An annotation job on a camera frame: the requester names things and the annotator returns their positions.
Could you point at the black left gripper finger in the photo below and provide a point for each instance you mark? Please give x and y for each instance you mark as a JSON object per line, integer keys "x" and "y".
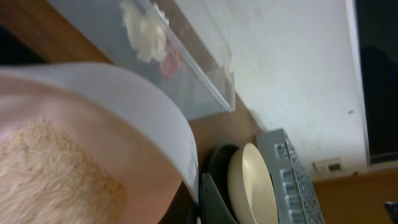
{"x": 213, "y": 209}

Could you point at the beige plate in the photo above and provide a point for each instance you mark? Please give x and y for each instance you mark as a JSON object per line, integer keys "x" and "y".
{"x": 250, "y": 188}

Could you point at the pink bowl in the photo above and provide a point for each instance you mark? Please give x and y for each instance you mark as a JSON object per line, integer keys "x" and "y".
{"x": 125, "y": 123}

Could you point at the red snack wrapper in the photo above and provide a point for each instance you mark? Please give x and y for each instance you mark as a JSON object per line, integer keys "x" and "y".
{"x": 171, "y": 64}

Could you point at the white tissue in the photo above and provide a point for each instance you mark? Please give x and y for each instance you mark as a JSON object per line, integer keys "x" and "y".
{"x": 144, "y": 32}

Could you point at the grey dishwasher rack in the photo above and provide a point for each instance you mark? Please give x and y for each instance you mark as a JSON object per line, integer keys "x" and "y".
{"x": 294, "y": 192}

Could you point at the clear plastic waste bin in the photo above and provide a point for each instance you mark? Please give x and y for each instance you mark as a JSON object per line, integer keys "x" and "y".
{"x": 203, "y": 85}

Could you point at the round black tray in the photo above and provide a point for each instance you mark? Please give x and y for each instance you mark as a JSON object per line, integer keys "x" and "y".
{"x": 216, "y": 164}

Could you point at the rice grains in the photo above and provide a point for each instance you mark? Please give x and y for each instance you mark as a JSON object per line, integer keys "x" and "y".
{"x": 47, "y": 178}

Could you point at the wall socket plate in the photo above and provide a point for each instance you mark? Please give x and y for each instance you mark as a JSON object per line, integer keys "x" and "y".
{"x": 327, "y": 166}

